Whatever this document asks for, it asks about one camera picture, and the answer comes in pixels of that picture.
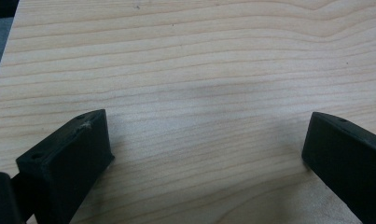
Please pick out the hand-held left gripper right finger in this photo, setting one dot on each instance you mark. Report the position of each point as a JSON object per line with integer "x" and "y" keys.
{"x": 347, "y": 161}

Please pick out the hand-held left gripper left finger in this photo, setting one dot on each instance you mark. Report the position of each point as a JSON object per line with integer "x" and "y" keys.
{"x": 67, "y": 168}

